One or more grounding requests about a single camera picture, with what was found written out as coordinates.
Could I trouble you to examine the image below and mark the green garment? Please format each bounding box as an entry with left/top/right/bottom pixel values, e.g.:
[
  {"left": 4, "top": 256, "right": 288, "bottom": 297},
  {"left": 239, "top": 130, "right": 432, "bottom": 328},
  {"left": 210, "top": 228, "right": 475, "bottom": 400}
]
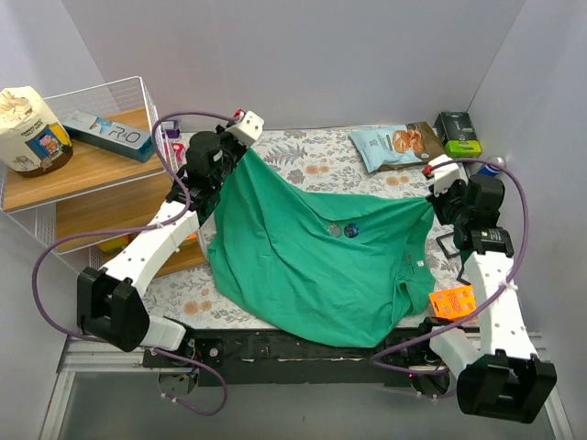
[{"left": 208, "top": 151, "right": 435, "bottom": 348}]

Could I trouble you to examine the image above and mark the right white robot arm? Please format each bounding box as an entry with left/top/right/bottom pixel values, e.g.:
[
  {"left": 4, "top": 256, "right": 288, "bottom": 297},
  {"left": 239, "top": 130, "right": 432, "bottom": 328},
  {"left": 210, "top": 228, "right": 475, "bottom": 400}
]
[{"left": 415, "top": 175, "right": 557, "bottom": 424}]

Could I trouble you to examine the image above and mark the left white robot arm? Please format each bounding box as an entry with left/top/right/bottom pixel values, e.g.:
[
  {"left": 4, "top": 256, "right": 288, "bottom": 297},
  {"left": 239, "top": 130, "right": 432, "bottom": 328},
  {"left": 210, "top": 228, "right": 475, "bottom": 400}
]
[{"left": 77, "top": 126, "right": 262, "bottom": 367}]

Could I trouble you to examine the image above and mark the grey round brooch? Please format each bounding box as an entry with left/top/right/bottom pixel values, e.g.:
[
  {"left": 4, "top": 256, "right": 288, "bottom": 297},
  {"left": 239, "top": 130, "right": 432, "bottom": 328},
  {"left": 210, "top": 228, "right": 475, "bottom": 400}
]
[{"left": 328, "top": 224, "right": 343, "bottom": 238}]

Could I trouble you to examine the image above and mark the blue energy drink can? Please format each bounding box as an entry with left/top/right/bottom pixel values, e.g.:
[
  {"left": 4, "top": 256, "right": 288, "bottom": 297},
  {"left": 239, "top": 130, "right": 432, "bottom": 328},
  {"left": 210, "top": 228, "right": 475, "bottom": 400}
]
[{"left": 476, "top": 156, "right": 506, "bottom": 177}]

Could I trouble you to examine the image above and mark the pink box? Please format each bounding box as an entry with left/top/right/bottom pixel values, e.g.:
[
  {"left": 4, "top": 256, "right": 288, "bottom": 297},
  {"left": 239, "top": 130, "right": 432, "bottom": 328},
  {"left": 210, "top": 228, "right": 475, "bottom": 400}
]
[{"left": 172, "top": 142, "right": 186, "bottom": 164}]

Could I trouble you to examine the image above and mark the purple box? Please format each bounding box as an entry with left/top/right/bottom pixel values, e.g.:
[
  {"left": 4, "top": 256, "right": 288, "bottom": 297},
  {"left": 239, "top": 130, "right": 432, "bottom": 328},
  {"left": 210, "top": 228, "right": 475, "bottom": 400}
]
[{"left": 161, "top": 119, "right": 181, "bottom": 139}]

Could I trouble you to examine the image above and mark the green black box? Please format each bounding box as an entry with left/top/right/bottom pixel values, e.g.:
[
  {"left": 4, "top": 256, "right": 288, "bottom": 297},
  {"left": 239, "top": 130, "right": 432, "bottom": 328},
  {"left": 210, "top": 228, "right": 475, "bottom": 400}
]
[{"left": 435, "top": 112, "right": 482, "bottom": 159}]

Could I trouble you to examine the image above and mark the light blue snack bag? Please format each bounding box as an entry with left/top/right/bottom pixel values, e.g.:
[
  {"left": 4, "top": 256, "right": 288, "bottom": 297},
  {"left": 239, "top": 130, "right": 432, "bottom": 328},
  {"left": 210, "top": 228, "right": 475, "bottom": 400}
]
[{"left": 349, "top": 122, "right": 445, "bottom": 172}]

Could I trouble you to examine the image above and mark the orange box right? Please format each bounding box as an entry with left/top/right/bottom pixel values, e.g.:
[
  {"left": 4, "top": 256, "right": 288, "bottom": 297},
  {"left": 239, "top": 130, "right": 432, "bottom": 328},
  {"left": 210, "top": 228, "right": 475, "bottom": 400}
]
[{"left": 429, "top": 285, "right": 476, "bottom": 320}]

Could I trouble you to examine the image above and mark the wooden shelf unit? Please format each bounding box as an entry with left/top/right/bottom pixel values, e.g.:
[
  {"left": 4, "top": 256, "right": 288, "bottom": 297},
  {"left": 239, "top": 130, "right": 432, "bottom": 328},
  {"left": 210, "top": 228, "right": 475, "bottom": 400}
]
[{"left": 2, "top": 107, "right": 210, "bottom": 281}]

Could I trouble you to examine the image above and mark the white blue toothpaste box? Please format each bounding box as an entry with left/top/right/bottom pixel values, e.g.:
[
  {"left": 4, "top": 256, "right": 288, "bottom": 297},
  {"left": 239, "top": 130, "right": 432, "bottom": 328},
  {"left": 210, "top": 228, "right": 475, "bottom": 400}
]
[{"left": 61, "top": 110, "right": 154, "bottom": 163}]

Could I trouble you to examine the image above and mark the floral table mat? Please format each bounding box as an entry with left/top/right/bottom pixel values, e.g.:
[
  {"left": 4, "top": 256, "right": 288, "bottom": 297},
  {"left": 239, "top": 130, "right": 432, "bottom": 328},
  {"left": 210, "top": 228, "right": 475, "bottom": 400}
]
[{"left": 137, "top": 127, "right": 517, "bottom": 329}]

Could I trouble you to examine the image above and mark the yellow box under shelf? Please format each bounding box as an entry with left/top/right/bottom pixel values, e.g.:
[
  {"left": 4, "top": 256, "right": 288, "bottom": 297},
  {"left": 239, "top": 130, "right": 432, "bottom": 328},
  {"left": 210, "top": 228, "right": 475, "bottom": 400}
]
[{"left": 97, "top": 235, "right": 130, "bottom": 255}]

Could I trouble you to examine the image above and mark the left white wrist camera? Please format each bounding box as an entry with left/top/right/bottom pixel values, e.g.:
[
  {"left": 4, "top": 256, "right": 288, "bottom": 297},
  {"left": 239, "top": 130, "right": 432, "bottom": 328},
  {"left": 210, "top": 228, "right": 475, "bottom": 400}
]
[{"left": 226, "top": 109, "right": 264, "bottom": 148}]

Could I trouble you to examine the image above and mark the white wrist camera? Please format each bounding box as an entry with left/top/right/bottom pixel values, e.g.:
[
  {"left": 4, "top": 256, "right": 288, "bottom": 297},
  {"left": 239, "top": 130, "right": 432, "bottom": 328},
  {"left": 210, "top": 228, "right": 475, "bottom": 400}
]
[
  {"left": 226, "top": 109, "right": 264, "bottom": 148},
  {"left": 423, "top": 154, "right": 461, "bottom": 197}
]

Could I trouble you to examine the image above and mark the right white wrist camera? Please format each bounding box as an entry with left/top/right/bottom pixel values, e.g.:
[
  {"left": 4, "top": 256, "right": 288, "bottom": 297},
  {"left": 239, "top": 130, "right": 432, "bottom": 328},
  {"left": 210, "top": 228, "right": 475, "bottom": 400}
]
[{"left": 423, "top": 154, "right": 461, "bottom": 197}]

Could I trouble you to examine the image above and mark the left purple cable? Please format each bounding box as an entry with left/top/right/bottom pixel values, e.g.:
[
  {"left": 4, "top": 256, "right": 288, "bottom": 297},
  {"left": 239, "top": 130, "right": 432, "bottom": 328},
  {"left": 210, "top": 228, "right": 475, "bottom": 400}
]
[{"left": 31, "top": 109, "right": 229, "bottom": 417}]

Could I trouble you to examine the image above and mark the white wire basket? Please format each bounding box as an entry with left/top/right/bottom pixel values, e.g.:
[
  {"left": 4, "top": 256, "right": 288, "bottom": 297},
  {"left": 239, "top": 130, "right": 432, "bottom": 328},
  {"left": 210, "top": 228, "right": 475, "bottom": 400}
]
[{"left": 1, "top": 76, "right": 171, "bottom": 272}]

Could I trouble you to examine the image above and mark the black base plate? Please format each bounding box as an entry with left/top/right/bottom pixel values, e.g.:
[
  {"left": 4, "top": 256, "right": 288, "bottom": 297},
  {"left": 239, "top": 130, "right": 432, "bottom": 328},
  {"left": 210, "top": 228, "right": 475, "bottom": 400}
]
[{"left": 141, "top": 327, "right": 471, "bottom": 389}]

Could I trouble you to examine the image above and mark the aluminium rail frame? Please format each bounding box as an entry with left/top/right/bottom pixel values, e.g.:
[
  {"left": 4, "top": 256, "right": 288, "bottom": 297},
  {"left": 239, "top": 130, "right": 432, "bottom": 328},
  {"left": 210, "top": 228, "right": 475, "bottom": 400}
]
[{"left": 41, "top": 341, "right": 573, "bottom": 439}]

